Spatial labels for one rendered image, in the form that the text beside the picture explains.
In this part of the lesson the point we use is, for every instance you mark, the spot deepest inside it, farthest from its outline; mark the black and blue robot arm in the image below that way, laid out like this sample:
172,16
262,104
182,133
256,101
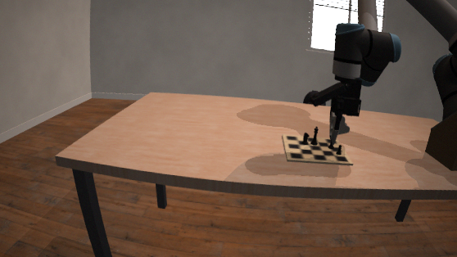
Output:
361,42

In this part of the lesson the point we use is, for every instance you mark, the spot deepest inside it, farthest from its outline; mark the tan and black chessboard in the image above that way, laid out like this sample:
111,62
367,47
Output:
317,154

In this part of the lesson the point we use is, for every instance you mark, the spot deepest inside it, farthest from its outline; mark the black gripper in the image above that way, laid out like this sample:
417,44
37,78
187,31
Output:
344,104

